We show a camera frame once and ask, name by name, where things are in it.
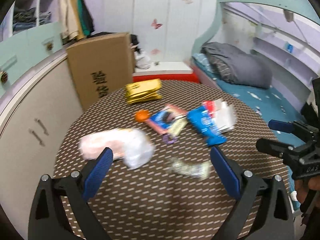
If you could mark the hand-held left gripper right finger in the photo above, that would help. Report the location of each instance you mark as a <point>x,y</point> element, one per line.
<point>225,173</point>

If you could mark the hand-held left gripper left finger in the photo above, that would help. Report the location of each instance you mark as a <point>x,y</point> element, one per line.
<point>97,173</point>

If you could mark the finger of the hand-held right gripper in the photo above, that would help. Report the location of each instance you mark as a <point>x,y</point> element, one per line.
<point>280,126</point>
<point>272,146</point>

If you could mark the pink white plastic bag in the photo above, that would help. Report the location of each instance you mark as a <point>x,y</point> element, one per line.
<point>120,142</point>

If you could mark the orange ball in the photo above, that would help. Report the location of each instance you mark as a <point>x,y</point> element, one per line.
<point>140,116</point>

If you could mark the person's right hand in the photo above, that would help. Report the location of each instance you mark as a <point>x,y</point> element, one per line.
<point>299,192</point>

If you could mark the clear crumpled wrapper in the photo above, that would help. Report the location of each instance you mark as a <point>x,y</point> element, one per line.
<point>190,167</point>

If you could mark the blue fish print bedsheet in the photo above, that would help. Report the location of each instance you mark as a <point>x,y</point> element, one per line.
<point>255,100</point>

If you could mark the dark hanging cloth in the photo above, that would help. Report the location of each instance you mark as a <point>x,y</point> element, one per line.
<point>312,97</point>

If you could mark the blue snack packet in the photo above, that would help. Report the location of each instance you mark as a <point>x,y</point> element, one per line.
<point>203,125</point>

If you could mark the red white paper packet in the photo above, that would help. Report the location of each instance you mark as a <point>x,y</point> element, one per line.
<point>225,117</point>

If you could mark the round table brown patterned cloth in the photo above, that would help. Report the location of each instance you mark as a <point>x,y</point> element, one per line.
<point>150,205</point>

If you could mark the pale yellow packet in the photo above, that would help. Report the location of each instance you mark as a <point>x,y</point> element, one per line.
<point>178,128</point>

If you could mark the lilac bed shelf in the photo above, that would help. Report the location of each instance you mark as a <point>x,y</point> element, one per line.
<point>280,55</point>

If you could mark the grey quilt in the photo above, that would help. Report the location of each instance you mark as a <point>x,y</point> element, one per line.
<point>240,65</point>

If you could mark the small blue box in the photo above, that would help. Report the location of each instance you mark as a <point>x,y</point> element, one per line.
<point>289,47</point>

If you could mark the pink blue card packet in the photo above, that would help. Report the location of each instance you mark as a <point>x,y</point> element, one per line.
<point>162,117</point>

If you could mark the white curved cabinet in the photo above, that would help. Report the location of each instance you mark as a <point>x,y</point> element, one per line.
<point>30,110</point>

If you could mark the blue patterned pillow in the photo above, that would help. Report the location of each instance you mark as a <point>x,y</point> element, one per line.
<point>200,62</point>

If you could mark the large cardboard box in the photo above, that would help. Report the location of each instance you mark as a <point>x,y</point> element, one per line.
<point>100,67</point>

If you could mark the beige hanging object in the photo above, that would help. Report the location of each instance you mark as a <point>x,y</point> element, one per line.
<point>288,15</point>

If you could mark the red bench white top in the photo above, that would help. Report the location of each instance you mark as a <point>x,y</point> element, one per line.
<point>165,71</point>

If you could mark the pale pink butterfly sticker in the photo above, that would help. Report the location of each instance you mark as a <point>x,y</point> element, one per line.
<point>155,51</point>

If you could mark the pine cone ornament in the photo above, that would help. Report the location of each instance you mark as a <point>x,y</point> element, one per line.
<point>50,46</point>
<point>3,77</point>

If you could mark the teal drawer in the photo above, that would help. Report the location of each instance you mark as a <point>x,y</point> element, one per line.
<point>6,62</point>
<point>35,42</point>

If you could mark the black hanging jacket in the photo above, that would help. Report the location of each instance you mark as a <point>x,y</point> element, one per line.
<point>89,15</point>

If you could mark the green hanging jacket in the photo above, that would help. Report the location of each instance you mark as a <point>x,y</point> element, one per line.
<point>83,15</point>

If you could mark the white wardrobe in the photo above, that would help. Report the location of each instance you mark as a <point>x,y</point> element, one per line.
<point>162,17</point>

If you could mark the cream hanging jacket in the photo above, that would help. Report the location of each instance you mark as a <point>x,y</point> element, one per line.
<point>68,15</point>

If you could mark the dark folded clothes pile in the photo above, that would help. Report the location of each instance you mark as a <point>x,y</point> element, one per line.
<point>23,18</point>

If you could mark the white cubby shelf unit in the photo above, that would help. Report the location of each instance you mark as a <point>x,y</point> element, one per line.
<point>37,2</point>

